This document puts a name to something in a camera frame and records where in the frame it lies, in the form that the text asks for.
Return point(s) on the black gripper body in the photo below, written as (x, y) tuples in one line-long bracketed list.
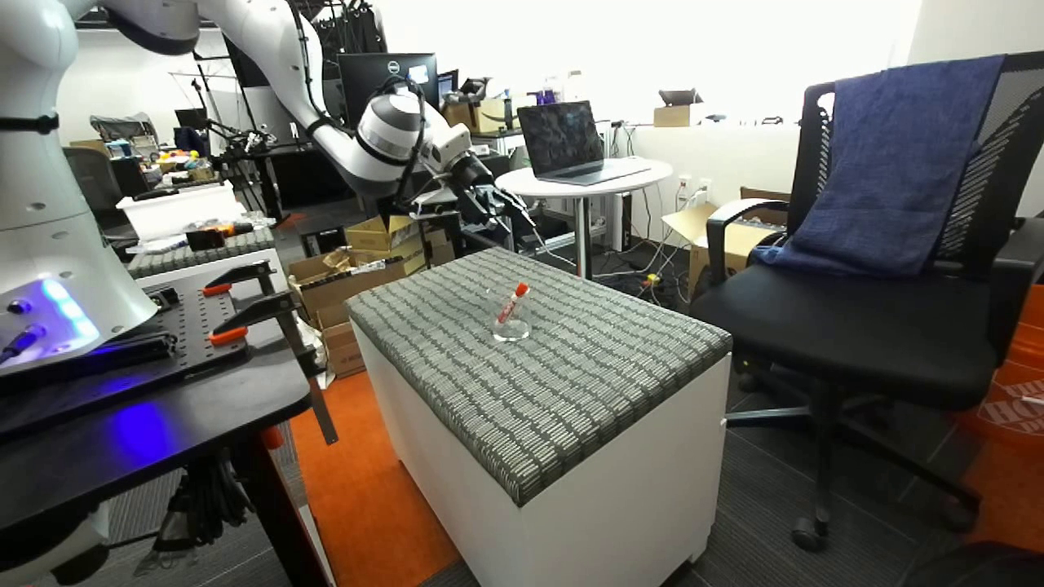
[(479, 179)]

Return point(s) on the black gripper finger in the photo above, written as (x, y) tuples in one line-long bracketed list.
[(519, 209), (491, 227)]

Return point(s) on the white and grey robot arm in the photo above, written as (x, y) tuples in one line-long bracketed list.
[(49, 179)]

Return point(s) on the red and white marker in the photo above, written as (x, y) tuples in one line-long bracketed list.
[(514, 302)]

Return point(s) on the clear glass cup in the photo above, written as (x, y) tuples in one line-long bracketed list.
[(511, 326)]

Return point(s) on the round white table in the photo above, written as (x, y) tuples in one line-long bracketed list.
[(583, 196)]

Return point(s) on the grey laptop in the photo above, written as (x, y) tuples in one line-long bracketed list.
[(563, 139)]

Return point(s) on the heap of cardboard boxes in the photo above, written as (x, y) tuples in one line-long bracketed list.
[(359, 277)]

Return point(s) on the black monitor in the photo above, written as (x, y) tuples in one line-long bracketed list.
[(375, 77)]

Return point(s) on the white cabinet with grey cushion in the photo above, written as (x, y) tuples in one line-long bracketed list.
[(538, 383)]

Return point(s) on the open cardboard box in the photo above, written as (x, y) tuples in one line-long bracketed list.
[(701, 232)]

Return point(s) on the small cardboard box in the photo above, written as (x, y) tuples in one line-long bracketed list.
[(677, 114)]

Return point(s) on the white plastic bin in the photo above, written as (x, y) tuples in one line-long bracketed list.
[(175, 210)]

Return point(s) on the black mesh office chair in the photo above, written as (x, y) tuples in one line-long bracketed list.
[(848, 334)]

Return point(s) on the blue towel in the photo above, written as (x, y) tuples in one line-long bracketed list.
[(889, 163)]

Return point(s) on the dark office chair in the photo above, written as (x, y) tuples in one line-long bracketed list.
[(90, 179)]

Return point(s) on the black robot stand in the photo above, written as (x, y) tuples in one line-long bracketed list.
[(139, 424)]

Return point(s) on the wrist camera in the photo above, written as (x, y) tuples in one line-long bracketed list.
[(435, 203)]

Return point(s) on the white wall socket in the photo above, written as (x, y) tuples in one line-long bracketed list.
[(693, 187)]

